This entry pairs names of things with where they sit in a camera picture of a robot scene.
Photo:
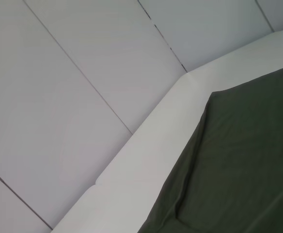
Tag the dark green shirt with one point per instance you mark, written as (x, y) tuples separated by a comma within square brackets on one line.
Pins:
[(240, 157)]

